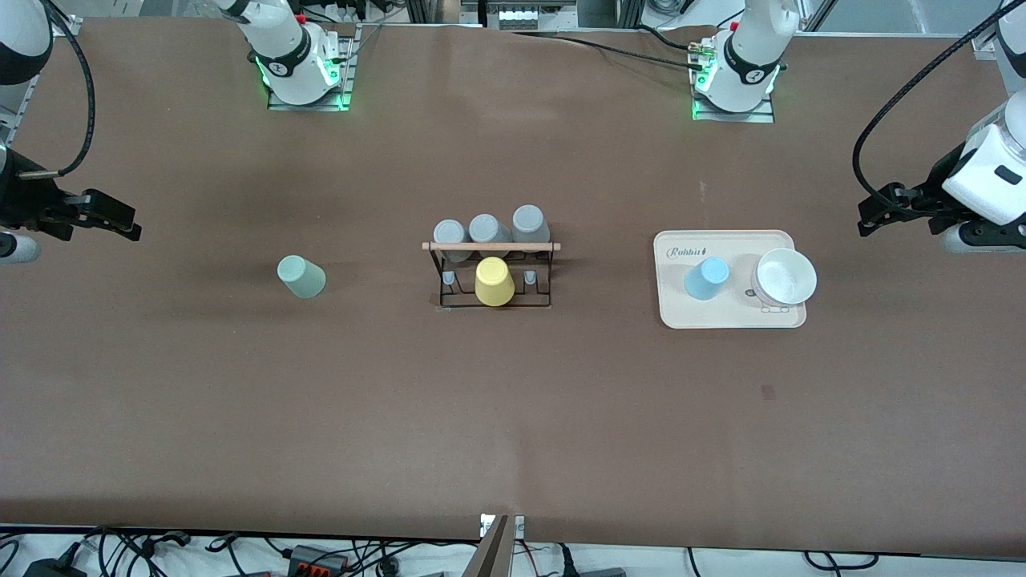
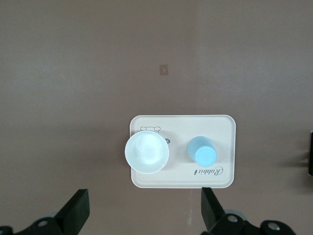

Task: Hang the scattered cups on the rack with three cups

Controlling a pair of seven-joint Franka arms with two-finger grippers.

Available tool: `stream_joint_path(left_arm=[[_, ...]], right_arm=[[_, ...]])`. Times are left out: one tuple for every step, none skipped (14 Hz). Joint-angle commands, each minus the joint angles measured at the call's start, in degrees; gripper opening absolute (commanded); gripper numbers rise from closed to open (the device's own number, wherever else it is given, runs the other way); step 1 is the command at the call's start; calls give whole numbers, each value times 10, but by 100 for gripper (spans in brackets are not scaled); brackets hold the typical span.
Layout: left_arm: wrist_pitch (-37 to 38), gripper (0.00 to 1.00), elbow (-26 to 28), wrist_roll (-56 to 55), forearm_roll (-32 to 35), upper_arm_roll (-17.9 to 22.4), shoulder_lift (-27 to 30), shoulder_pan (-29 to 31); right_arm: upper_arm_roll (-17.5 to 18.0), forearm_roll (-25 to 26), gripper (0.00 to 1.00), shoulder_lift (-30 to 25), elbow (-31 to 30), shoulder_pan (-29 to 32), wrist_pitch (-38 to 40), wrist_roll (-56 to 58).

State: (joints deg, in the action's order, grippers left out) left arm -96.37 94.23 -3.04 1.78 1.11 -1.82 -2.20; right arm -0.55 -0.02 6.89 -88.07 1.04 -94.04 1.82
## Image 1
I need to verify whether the black cable on table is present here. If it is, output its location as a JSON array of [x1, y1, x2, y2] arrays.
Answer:
[[513, 30, 700, 70]]

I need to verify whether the grey cup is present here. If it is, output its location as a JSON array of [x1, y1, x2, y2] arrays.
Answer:
[[469, 214, 514, 245], [433, 220, 471, 264], [511, 205, 551, 245]]

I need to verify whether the yellow cup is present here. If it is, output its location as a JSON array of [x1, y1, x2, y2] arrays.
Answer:
[[475, 256, 516, 308]]

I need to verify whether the black red connector box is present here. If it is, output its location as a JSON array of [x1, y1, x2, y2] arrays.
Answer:
[[287, 544, 350, 577]]

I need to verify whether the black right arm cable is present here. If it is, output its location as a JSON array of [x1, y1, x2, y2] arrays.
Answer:
[[18, 0, 97, 179]]

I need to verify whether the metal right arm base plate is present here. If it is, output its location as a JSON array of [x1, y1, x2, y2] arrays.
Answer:
[[267, 24, 355, 112]]

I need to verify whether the pale green cup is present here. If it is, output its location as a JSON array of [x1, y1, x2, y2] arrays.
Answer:
[[277, 255, 328, 300]]

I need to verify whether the black wire cup rack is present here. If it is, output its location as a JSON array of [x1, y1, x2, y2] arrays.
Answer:
[[422, 240, 562, 310]]

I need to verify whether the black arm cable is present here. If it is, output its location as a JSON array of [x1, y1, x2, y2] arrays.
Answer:
[[852, 0, 1026, 211], [18, 0, 97, 179]]

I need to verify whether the light blue cup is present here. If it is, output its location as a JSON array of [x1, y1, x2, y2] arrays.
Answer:
[[684, 257, 731, 302]]

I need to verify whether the black looped floor cable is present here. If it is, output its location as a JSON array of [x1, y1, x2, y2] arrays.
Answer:
[[804, 551, 880, 572]]

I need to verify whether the brown grey post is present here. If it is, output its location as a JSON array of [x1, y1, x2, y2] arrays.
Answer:
[[463, 514, 514, 577]]

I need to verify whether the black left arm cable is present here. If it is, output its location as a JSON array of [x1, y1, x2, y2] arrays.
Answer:
[[852, 0, 1026, 211]]

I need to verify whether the silver metal bracket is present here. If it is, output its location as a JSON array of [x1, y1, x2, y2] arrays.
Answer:
[[479, 514, 527, 539]]

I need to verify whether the white bowl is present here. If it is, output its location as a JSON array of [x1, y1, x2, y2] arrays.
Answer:
[[750, 248, 818, 310]]

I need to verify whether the cream rabbit print tray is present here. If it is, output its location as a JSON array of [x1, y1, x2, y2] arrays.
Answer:
[[653, 230, 808, 330]]

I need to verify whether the black power adapter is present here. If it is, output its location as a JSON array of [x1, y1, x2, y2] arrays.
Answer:
[[22, 556, 87, 577]]

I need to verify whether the grey terminal block device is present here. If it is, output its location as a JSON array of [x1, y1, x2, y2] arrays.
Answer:
[[495, 6, 548, 30]]

